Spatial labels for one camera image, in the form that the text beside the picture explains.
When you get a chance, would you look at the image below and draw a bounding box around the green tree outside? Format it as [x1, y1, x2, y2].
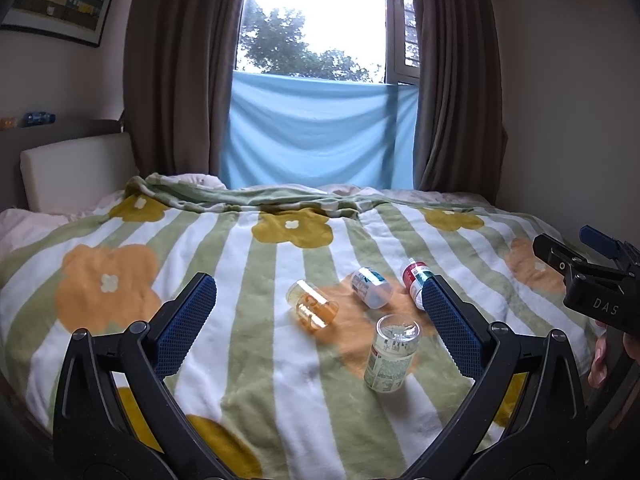
[239, 0, 383, 83]

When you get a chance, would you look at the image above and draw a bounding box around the clear cup with green label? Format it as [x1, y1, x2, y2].
[363, 314, 424, 392]

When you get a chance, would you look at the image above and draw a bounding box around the brown window shutter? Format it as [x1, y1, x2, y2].
[384, 0, 422, 86]

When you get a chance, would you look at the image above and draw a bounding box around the clear amber bottle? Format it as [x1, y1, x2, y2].
[286, 280, 341, 333]

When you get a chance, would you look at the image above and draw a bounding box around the clear cup with red label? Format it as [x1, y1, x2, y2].
[401, 258, 432, 311]

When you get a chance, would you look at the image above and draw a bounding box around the person's right hand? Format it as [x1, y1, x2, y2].
[588, 334, 609, 391]

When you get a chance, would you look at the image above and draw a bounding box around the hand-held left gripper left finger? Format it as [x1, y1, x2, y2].
[52, 272, 236, 480]

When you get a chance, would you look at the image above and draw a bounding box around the white headboard cushion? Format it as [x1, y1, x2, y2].
[20, 132, 141, 213]

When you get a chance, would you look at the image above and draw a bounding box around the clear cup with blue label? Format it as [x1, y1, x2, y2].
[349, 267, 393, 309]

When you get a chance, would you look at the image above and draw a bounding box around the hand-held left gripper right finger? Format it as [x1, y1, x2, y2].
[400, 275, 588, 480]

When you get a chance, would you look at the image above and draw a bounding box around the brown curtain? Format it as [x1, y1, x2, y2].
[122, 0, 253, 192]
[407, 0, 509, 207]

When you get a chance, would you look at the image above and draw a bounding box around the striped floral blanket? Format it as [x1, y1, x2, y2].
[0, 172, 608, 480]

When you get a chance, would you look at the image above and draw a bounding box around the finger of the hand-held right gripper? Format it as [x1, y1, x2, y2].
[579, 225, 640, 281]
[532, 232, 640, 333]

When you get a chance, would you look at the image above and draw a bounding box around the grey headboard shelf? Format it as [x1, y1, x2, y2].
[0, 118, 127, 161]

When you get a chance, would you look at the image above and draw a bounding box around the light blue cloth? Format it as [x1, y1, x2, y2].
[222, 71, 420, 191]

